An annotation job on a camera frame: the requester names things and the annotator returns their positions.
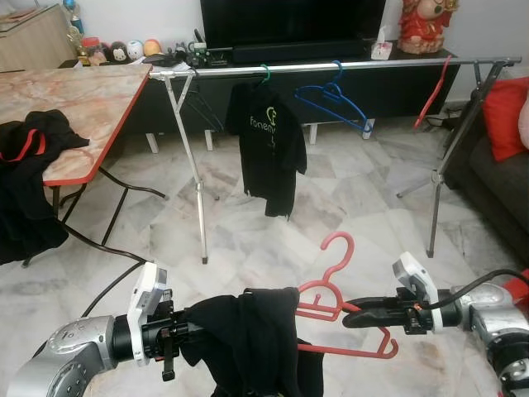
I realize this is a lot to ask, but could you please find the black flat television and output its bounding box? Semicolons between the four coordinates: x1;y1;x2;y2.
201;0;388;50

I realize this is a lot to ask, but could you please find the black shirt green logo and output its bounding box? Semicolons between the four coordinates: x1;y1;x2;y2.
225;79;308;220

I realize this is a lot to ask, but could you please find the gold trophy figurine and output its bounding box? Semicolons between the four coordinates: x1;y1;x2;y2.
64;0;88;50

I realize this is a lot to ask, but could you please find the orange round plush toy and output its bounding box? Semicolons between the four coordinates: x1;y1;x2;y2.
142;37;164;57

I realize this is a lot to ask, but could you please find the green plastic hanger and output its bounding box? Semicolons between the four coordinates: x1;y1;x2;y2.
252;65;274;86

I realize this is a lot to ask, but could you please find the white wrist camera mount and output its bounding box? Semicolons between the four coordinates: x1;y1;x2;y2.
128;262;170;365
391;251;440;313

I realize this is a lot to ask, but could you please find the black tv console cabinet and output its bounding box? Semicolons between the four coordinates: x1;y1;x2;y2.
56;45;495;154

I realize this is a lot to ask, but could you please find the white pink tissue box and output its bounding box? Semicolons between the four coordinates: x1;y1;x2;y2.
371;26;394;60

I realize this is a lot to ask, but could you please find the beige wooden cabinet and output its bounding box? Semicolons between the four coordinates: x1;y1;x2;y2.
0;4;79;74

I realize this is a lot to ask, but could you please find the marble pattern folding table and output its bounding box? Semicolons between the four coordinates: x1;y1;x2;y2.
0;65;166;265

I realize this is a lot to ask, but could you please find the red laughing buddha statue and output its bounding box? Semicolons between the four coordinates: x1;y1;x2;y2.
399;0;454;55

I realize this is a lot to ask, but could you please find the black white mouse plush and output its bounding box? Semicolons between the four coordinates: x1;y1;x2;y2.
110;41;131;64

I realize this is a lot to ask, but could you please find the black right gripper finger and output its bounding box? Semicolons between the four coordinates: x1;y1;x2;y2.
342;311;414;330
347;299;414;315

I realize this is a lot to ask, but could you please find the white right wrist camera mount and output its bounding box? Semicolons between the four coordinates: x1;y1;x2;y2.
391;251;440;313

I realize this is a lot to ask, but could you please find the red cushion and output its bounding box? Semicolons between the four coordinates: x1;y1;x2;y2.
482;77;529;162

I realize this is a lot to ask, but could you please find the dark brown sofa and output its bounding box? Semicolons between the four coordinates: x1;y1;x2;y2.
446;79;529;265

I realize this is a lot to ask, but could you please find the green circuit board gadget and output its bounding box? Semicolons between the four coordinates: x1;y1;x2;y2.
188;37;212;67

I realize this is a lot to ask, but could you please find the black shirt white print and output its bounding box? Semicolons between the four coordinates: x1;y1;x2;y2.
178;287;325;397

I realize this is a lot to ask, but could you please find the red plastic stool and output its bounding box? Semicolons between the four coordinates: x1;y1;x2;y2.
500;271;529;307

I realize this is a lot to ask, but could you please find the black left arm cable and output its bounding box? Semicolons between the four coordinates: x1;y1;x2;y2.
79;261;145;319

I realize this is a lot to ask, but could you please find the silver metal clothes rack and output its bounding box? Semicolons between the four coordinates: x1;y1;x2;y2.
151;56;523;265

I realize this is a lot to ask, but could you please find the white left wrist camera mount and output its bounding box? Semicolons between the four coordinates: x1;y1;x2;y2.
128;262;170;365

